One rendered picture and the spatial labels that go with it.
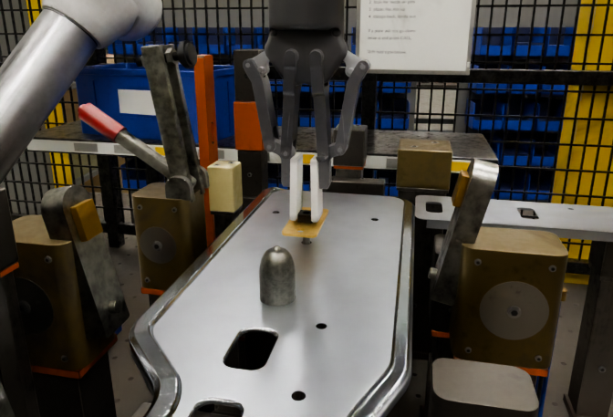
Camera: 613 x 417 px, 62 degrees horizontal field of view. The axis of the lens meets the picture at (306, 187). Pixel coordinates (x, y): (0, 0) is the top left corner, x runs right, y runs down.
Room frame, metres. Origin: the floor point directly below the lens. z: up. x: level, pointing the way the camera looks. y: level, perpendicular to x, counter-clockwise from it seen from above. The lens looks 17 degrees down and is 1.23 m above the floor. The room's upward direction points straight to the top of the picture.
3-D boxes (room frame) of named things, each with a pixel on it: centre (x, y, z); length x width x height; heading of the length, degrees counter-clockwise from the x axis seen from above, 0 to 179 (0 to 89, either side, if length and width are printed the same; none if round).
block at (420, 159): (0.77, -0.18, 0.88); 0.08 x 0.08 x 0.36; 78
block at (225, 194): (0.64, 0.11, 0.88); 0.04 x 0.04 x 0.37; 78
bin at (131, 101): (1.04, 0.29, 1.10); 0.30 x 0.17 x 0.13; 69
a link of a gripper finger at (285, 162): (0.54, 0.03, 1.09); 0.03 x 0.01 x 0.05; 78
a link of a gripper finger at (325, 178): (0.53, -0.03, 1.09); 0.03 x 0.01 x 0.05; 78
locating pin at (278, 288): (0.41, 0.03, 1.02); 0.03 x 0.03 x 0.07
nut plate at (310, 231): (0.53, 0.00, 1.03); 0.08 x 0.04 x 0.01; 168
